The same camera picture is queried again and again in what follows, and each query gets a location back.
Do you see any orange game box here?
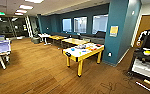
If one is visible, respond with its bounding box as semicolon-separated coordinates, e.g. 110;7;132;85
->
88;46;99;52

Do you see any yellow round object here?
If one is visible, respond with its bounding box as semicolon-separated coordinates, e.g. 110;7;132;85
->
143;50;150;56

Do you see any dark grey sofa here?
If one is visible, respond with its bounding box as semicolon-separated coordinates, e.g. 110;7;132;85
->
80;30;107;46

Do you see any yellow air hockey table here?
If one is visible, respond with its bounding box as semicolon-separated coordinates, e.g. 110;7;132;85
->
63;42;105;78

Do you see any interior glass window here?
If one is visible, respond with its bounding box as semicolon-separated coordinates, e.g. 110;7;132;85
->
73;16;88;34
62;18;73;33
91;14;109;35

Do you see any rectangular ceiling light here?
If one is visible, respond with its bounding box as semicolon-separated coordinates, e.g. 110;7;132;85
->
15;9;28;14
19;4;34;10

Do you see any white wall outlet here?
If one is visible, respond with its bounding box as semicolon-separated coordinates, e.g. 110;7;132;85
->
107;51;113;57

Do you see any grey round pouf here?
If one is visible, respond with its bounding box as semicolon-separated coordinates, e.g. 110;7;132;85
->
30;36;41;45

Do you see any small white table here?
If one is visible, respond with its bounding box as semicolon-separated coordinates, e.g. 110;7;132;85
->
37;33;52;46

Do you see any green exit sign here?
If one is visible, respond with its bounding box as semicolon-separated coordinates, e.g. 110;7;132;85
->
0;11;7;16

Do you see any red and black object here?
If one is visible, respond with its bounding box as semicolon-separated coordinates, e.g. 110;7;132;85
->
94;44;104;49

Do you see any yellow wall poster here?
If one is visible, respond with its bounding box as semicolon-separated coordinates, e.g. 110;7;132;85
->
109;25;120;38

